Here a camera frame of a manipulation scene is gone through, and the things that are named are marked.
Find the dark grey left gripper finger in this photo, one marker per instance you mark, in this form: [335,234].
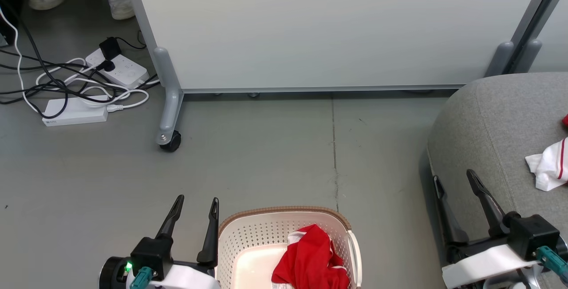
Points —
[171,222]
[211,240]

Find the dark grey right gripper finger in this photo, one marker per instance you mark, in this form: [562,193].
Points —
[452,224]
[492,213]

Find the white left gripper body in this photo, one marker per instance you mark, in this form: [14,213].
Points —
[191,278]

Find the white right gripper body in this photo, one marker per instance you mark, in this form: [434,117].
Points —
[479,264]

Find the red jersey with white sleeve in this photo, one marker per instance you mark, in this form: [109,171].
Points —
[550,167]

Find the plain red garment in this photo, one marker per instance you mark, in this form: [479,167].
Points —
[310,258]

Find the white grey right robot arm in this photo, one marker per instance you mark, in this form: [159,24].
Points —
[528,281]

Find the grey fabric sofa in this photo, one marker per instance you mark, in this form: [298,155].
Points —
[488,124]

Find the white perforated laundry basket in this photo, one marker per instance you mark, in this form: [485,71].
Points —
[253,240]

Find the black caster wheel of partition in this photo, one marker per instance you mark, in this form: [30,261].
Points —
[172,141]

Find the long white power strip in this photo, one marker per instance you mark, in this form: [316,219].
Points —
[75,111]

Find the wide white power strip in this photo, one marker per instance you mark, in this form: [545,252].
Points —
[126,71]

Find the black plug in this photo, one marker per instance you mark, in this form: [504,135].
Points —
[105,65]

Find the black power adapter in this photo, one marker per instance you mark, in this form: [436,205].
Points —
[110,48]

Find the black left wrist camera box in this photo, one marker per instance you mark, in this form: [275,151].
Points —
[153,253]

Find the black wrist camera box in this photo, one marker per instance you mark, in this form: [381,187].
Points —
[532,233]
[153,253]

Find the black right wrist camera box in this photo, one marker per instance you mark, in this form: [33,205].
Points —
[532,233]

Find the white partition panel grey frame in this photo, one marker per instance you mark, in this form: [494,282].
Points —
[333,27]
[552,27]

